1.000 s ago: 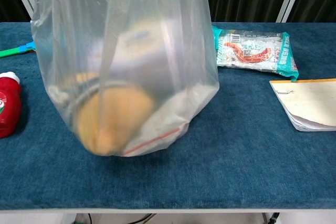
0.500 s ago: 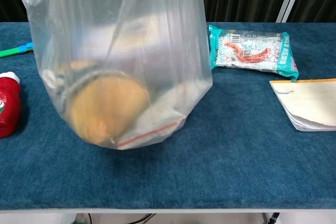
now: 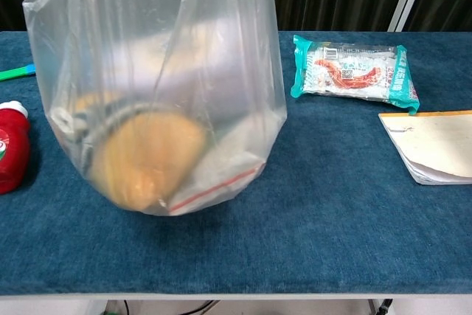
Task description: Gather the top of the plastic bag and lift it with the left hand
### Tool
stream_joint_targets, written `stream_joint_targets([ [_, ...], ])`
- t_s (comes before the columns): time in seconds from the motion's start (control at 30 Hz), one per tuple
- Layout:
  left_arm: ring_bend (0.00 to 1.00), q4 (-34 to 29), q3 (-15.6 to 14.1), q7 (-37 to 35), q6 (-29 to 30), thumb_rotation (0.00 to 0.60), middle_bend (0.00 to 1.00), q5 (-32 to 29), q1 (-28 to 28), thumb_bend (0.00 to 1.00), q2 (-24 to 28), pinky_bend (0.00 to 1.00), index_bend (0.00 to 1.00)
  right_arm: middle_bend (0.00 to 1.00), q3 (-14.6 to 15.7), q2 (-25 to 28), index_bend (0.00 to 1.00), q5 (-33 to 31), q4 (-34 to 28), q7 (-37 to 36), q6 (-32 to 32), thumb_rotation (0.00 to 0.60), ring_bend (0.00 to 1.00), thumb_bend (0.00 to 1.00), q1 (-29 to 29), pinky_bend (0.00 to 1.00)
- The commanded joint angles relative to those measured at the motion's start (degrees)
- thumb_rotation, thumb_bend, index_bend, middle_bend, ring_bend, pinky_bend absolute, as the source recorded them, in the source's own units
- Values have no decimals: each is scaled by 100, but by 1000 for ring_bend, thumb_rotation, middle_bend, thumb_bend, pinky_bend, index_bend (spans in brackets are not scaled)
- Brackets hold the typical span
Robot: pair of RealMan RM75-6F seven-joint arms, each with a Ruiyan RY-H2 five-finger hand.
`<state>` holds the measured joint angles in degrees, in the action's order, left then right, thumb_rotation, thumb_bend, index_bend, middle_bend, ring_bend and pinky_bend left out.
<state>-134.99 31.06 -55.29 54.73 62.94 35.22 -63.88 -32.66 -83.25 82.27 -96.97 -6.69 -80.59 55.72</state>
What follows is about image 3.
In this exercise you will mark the blue green hand clapper toy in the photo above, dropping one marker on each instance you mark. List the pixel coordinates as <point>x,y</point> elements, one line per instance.
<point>14,73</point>

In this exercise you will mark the red bottle white cap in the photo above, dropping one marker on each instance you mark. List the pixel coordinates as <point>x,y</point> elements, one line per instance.
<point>11,145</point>

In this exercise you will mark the clear zip bag red stripe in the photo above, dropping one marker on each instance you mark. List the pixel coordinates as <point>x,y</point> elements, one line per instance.
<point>221,171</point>

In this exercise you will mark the teal clear snack packet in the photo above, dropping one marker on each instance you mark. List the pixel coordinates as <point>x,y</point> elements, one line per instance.
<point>350,71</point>

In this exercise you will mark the blue felt table cover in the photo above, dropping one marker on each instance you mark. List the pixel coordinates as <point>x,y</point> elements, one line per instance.
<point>332,219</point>

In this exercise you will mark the yellow plush toy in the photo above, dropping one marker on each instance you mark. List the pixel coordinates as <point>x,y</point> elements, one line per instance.
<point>155,152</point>

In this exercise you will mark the worn beige notebook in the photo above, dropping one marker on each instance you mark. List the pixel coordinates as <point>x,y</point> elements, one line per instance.
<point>435,145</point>

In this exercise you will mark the clear plastic bag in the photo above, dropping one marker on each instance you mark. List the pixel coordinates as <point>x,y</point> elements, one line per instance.
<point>147,34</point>

